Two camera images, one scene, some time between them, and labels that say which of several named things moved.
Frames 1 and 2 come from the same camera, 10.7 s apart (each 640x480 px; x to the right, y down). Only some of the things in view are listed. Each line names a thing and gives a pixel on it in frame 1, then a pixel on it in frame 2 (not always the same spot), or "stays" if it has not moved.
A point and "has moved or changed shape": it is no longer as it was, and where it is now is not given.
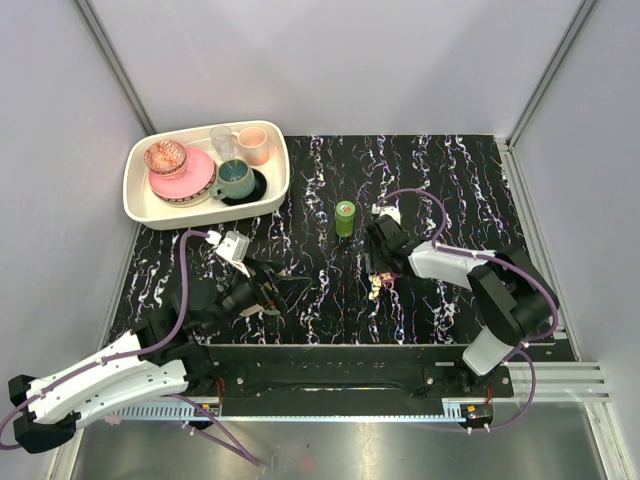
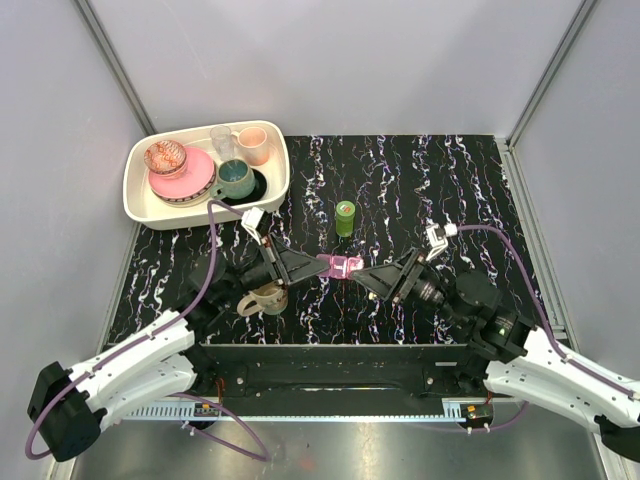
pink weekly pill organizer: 388,277 has moved or changed shape
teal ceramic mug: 236,180 stays
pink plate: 194,180 stays
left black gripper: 290,289 → 289,266
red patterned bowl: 165,158 stays
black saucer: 260,185 stays
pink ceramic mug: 253,143 stays
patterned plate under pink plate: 189,201 stays
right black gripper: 372,257 → 381,278
